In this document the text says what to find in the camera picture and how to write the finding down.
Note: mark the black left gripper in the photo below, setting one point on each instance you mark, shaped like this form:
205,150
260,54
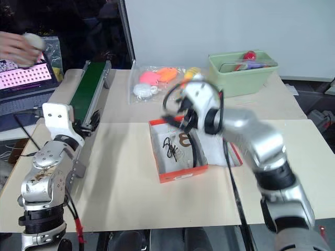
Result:
81,128

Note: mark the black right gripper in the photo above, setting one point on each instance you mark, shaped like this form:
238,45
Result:
189,109

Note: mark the white rounded object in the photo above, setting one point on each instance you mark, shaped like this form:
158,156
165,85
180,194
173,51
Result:
35,41

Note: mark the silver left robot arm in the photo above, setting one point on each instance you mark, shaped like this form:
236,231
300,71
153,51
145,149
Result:
43,170

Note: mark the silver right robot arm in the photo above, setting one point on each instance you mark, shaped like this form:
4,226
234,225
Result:
264,146

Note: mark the orange white shoebox lid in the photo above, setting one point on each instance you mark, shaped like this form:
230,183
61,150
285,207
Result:
217,150

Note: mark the orange shoebox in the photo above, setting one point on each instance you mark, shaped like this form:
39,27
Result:
183,173

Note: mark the person's bare hand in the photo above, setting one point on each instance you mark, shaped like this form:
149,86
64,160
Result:
13,49

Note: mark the green conveyor belt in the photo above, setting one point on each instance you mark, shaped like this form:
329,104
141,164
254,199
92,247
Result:
87,91

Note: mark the white shoe black laces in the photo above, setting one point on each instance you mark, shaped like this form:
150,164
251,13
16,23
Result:
178,151

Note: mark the clear plastic bag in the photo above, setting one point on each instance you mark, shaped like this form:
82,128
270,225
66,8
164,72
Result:
162,89

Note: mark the white round toy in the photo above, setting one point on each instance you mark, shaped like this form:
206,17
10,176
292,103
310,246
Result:
142,90

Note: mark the orange toy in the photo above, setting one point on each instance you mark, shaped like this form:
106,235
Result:
167,74

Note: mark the yellow toy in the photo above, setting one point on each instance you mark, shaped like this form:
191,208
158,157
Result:
191,72

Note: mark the pink toy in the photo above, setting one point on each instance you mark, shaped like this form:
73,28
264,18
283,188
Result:
147,77

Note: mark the thin black rod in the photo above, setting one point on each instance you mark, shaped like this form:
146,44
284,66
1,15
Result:
26,130

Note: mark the clear bag with yellow item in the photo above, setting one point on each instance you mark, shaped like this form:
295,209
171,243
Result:
53,57

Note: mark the green plastic bin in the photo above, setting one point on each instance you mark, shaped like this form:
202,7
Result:
240,81

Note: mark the laptop with pink screen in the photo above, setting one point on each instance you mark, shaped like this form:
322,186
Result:
26,75

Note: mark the brown board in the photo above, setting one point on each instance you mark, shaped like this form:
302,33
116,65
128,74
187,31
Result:
17,150

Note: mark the purple toy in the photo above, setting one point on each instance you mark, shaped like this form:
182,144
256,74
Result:
255,64

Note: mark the red toy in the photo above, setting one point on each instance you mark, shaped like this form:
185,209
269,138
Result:
250,55

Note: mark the white paper sheet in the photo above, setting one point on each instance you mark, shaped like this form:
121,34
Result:
293,89

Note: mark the dark rounded shape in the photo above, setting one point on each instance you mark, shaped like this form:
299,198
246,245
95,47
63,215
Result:
129,241

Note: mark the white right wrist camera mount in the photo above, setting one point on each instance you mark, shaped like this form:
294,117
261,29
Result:
201,96

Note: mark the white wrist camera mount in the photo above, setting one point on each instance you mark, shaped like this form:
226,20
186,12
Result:
58,123
201,96

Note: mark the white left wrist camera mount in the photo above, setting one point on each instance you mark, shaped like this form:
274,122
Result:
58,123

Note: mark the metal post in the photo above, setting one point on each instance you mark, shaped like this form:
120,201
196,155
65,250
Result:
128,34

